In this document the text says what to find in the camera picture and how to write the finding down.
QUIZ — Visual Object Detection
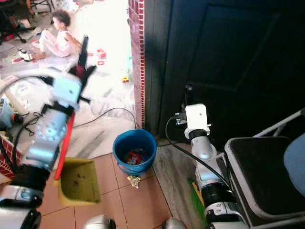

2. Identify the sitting child in light clothes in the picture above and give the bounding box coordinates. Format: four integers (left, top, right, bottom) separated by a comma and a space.
31, 10, 84, 60

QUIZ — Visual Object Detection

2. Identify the blue bag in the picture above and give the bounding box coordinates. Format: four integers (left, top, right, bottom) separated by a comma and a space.
0, 100, 16, 129

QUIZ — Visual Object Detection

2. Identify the small crumpled paper scrap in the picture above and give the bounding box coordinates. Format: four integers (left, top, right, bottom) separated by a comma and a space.
127, 175, 141, 188

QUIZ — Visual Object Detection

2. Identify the blue fabric object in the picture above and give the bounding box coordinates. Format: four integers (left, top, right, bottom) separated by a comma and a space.
284, 133, 305, 196

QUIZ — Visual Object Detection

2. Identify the dark panelled door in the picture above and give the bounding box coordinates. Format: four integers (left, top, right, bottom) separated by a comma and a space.
143, 0, 305, 148

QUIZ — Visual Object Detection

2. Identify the green broom with blue handle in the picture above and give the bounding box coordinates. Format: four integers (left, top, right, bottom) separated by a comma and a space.
187, 179, 206, 225

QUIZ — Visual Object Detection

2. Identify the red trash wrapper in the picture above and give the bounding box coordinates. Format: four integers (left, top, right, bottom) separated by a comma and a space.
125, 149, 146, 165

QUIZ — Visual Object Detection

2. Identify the silver robot foot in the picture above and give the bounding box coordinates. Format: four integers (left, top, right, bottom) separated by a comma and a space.
162, 218, 189, 229
83, 215, 117, 229

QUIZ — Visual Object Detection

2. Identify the blue plastic bucket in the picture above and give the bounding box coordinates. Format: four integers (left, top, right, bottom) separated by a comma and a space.
112, 129, 157, 177

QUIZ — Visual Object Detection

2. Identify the white plastic rack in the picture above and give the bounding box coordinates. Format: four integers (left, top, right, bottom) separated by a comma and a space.
0, 88, 29, 113

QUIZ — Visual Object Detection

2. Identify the black seat folding chair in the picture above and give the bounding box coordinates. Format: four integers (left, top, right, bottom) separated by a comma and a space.
224, 109, 305, 225

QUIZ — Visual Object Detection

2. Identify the black office chair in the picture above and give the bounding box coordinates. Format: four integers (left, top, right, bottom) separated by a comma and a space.
0, 0, 31, 43

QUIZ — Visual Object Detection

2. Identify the green plastic stool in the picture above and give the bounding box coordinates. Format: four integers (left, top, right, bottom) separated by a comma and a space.
126, 52, 133, 72

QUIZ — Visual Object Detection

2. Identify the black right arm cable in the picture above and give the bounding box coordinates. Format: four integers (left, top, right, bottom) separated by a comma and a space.
164, 116, 232, 187

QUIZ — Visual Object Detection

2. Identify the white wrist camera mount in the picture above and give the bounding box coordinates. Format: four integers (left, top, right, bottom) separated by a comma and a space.
185, 104, 211, 139
51, 76, 84, 108

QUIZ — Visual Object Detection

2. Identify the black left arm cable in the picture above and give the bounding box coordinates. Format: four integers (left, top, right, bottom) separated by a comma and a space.
0, 75, 55, 172

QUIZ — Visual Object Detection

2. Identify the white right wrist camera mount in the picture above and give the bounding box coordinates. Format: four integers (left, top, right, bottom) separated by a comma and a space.
185, 104, 211, 139

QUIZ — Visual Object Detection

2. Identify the red brick tile pillar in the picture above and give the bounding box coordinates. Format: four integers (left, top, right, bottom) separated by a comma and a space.
128, 0, 146, 129

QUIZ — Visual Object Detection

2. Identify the silver robot left foot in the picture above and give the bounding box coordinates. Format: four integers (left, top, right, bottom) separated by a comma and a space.
83, 215, 117, 229

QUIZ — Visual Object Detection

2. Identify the low red brick tile wall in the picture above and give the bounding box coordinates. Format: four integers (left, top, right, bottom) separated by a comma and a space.
0, 136, 16, 179

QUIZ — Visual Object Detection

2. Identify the silver robot right foot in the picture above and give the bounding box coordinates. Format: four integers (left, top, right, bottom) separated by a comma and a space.
162, 218, 189, 229

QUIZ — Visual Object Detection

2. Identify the thin black floor cable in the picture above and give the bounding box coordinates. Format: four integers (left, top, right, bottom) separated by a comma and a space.
76, 107, 140, 128

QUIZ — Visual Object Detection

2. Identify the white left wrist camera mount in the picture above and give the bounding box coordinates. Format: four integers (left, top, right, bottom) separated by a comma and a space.
51, 76, 84, 108

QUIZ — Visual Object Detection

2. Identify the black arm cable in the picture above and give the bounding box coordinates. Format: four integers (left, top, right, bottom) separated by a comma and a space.
0, 75, 55, 172
164, 116, 232, 187

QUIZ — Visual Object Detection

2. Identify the yellow dustpan with red handle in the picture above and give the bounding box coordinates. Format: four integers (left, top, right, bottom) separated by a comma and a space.
53, 111, 102, 207

